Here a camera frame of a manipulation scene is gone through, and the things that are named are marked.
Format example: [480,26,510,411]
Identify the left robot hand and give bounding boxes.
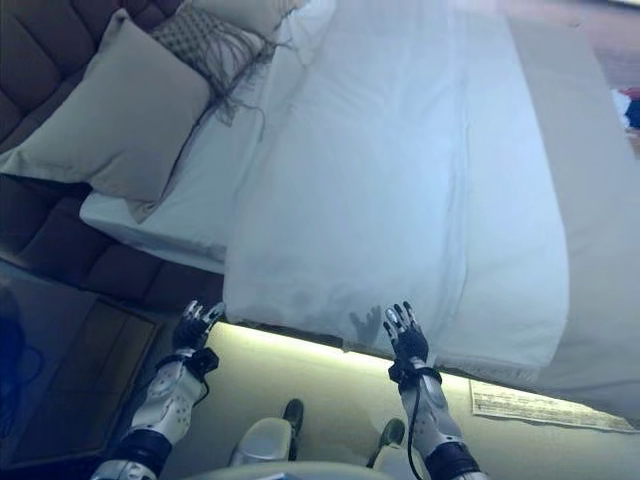
[172,299,227,358]

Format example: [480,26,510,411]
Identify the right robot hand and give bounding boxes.
[382,301,431,372]

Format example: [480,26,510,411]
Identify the white duvet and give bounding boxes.
[222,0,572,372]

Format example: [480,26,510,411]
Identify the white fitted bed sheet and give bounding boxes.
[79,0,337,275]

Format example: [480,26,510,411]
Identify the beige bed runner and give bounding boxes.
[504,13,640,422]

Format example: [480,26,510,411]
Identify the silver right robot leg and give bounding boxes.
[367,417,409,472]

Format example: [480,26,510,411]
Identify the silver robot leg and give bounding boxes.
[367,417,409,472]
[229,397,306,477]

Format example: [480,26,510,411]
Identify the wooden nightstand with drawers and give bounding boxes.
[0,272,167,467]

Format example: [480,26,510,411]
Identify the silver left robot leg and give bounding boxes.
[229,397,306,477]

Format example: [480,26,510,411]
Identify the white printed paper sheet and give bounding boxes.
[468,378,637,435]

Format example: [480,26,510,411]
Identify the silver robot torso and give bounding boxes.
[199,460,401,480]

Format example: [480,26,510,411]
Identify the large beige pillow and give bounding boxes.
[0,7,212,225]

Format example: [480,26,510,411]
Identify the woven cushion with fringe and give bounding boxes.
[149,7,302,144]

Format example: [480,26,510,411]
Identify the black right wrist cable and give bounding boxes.
[403,369,427,480]

